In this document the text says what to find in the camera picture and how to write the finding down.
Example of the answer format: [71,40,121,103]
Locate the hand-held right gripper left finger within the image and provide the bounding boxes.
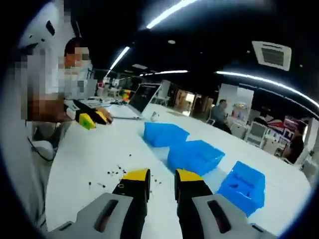
[48,168,152,239]

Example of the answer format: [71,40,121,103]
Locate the shelf of colourful items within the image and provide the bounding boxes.
[231,102,252,120]

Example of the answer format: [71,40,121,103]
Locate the colourful toy figure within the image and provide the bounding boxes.
[119,89,132,102]

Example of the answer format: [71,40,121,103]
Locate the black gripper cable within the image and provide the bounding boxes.
[26,135,55,162]

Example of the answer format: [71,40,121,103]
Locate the red blue wall poster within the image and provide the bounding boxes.
[267,117,286,130]

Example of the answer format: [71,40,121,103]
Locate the ceiling air conditioner vent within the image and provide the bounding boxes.
[251,40,292,71]

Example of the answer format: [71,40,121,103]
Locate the white chest device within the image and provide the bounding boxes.
[17,3,78,54]

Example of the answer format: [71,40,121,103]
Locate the operator in white shirt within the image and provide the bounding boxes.
[0,99,63,232]

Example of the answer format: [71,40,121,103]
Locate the long ceiling light strip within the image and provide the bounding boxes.
[146,0,200,29]

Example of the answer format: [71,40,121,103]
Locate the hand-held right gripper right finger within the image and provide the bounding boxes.
[174,168,277,239]

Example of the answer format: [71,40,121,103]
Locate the white mesh office chair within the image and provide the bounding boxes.
[245,121,266,147]

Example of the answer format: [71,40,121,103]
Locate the small black screws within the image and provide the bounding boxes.
[87,153,164,194]

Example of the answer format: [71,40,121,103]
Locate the silver laptop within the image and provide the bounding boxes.
[106,83,162,120]

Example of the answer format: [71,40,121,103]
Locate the blue plastic bin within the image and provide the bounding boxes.
[216,160,266,217]
[166,139,226,177]
[142,121,190,148]

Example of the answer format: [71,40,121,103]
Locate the white chair armrest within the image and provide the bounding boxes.
[31,139,55,160]

